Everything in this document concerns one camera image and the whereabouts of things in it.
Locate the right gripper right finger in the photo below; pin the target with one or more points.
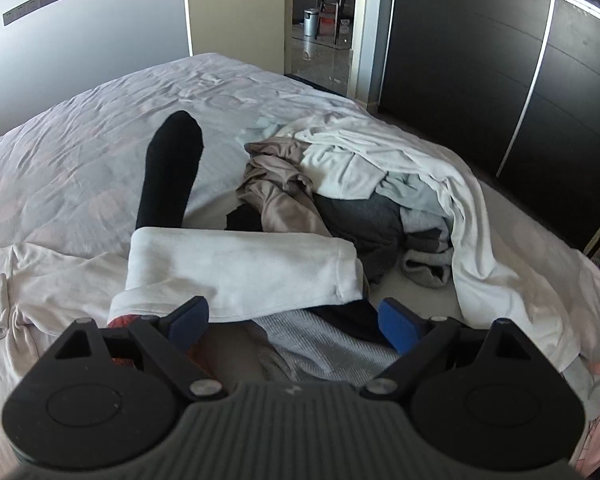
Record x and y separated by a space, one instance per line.
417 340

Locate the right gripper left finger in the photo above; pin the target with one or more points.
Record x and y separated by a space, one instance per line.
165 342

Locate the white sweatshirt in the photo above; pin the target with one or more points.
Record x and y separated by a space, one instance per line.
242 276

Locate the white crumpled garment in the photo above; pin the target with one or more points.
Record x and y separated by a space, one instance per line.
347 157

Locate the dark grey crumpled garment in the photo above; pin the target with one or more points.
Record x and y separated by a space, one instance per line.
374 228

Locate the light grey crumpled garment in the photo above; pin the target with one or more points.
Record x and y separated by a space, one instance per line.
426 227

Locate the polka dot bed sheet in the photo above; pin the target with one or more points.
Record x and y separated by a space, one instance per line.
70 177

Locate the black sock foot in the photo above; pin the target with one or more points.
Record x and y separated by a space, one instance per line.
171 167

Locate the beige crumpled garment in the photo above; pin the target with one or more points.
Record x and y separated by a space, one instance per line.
274 184

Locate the black wardrobe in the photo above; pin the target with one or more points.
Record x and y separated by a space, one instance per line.
512 86

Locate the silver trash bin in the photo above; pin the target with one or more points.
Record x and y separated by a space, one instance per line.
311 22

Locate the beige door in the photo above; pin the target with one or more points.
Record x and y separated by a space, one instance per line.
256 32

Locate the wall switch panel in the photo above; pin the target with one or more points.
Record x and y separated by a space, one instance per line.
24 9

